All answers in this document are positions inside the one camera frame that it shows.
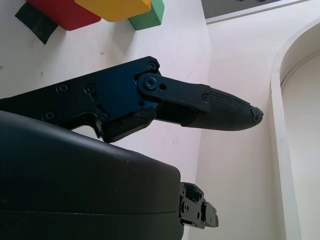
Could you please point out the green wooden block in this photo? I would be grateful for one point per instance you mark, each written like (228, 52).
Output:
(150, 21)

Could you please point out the grey panel with white frame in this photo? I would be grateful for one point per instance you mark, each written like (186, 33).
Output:
(237, 7)

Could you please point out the yellow wooden block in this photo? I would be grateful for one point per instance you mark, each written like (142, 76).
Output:
(117, 8)

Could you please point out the red wooden block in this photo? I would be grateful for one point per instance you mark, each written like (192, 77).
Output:
(65, 15)

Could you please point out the white curved tray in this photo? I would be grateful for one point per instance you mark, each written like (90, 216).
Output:
(277, 150)

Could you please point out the black tape strip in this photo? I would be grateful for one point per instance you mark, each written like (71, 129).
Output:
(37, 25)

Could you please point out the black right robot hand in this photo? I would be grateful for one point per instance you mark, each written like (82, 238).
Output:
(75, 190)

